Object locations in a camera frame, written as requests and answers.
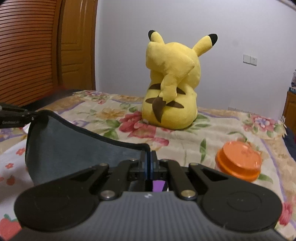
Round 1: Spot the yellow plush toy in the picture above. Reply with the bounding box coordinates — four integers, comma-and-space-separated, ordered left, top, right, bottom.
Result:
141, 30, 218, 130

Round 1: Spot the wooden cabinet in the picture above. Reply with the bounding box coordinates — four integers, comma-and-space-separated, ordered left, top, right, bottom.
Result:
282, 91, 296, 131

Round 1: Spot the floral blanket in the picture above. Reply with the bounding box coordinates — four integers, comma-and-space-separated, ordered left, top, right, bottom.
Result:
0, 90, 296, 241

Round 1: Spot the slatted wooden headboard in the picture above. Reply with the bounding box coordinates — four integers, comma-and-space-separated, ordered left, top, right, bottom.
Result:
0, 0, 63, 107

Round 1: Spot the wooden door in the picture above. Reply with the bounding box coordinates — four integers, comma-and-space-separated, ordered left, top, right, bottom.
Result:
57, 0, 99, 91

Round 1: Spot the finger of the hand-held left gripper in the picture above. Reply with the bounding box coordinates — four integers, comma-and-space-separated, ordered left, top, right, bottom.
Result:
22, 109, 49, 122

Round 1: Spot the dark blue cloth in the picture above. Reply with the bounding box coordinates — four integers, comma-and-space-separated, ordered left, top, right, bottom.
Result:
283, 127, 296, 161

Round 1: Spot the grey towel with black edge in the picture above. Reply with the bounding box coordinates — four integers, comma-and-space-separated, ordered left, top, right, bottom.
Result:
25, 110, 151, 186

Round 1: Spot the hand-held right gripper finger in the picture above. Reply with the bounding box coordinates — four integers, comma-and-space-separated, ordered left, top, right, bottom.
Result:
68, 150, 149, 201
150, 150, 230, 201

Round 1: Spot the white wall switch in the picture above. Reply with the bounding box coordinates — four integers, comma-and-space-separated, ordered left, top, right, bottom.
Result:
243, 54, 258, 67

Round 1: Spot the orange lidded jar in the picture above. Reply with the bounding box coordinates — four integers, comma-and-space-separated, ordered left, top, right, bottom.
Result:
215, 141, 262, 182

